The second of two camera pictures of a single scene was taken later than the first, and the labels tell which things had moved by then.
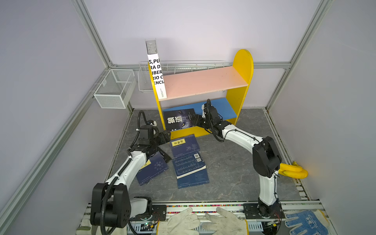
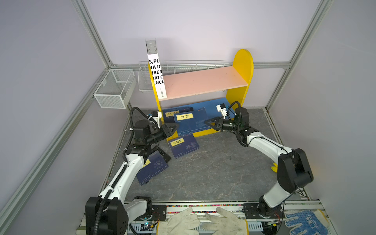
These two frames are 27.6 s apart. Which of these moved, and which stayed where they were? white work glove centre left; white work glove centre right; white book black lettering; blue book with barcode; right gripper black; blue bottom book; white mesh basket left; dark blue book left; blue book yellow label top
Moved: blue bottom book; blue book with barcode; right gripper black
Stayed: white mesh basket left; white book black lettering; white work glove centre left; dark blue book left; blue book yellow label top; white work glove centre right
